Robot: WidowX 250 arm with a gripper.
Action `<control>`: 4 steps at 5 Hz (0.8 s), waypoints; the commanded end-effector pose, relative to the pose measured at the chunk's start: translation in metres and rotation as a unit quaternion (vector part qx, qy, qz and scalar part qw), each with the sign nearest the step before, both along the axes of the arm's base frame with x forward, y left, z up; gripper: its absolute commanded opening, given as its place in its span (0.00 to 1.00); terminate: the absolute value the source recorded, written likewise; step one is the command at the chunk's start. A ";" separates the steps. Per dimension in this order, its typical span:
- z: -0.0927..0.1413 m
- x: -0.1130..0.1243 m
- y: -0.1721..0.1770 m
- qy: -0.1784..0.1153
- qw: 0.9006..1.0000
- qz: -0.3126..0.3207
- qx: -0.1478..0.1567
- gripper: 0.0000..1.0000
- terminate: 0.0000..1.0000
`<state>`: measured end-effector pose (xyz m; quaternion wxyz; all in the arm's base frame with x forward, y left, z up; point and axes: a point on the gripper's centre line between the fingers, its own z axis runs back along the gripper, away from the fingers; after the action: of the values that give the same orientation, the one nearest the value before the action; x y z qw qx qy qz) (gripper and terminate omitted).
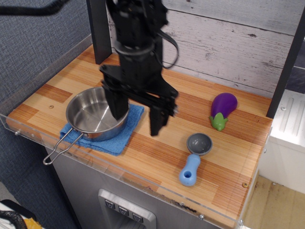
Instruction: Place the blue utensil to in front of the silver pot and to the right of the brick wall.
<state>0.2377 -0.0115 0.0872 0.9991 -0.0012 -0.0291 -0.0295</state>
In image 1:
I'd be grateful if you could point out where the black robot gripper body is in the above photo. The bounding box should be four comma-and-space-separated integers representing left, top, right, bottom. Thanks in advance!
100, 56, 178, 115

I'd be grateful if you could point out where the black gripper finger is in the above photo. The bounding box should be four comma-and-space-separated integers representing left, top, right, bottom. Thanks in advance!
149, 106, 174, 136
104, 87, 129, 120

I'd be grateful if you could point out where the blue spoon with grey bowl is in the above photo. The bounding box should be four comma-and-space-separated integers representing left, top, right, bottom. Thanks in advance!
179, 133, 213, 187

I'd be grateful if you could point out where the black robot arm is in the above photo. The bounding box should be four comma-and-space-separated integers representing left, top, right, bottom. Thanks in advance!
100, 0, 178, 136

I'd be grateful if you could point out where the stainless steel pan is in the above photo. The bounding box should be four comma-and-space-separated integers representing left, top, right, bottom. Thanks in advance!
43, 87, 130, 166

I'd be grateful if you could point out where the blue cloth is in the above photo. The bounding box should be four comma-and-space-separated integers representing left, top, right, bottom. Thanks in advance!
59, 103, 145, 157

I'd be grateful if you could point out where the clear acrylic table guard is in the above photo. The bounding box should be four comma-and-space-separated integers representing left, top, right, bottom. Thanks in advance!
0, 35, 273, 227

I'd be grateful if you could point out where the purple toy eggplant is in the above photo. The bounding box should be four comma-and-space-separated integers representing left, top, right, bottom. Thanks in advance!
209, 93, 238, 131

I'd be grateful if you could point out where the grey toy fridge cabinet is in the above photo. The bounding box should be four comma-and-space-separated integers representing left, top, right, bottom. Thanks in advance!
51, 148, 243, 229

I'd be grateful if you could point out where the silver dispenser panel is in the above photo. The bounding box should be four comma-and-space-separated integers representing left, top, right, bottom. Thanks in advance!
98, 189, 157, 229

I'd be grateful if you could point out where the white toy sink unit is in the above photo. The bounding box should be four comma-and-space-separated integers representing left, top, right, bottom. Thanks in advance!
258, 90, 305, 193

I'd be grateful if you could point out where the yellow tape object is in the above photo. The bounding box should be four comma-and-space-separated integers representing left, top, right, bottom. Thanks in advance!
24, 218, 43, 229

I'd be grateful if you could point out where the dark left post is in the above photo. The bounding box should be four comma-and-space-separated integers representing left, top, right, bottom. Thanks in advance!
86, 0, 112, 64

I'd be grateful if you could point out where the dark post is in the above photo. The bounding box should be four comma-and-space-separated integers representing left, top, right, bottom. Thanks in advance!
86, 0, 112, 64
266, 9, 305, 118

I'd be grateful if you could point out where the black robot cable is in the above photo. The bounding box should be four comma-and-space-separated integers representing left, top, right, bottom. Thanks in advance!
0, 0, 179, 70

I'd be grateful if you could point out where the dark right post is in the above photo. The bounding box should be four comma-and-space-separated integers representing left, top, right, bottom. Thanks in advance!
266, 9, 305, 118

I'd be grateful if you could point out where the black corrugated hose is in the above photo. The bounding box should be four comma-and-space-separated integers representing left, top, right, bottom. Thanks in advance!
0, 210, 27, 229

